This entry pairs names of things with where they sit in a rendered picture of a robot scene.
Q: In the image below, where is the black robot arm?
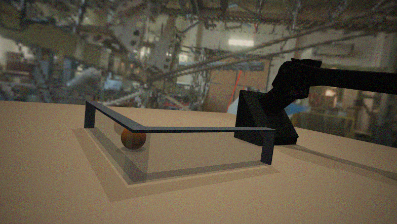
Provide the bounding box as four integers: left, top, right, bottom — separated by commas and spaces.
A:
257, 58, 397, 117

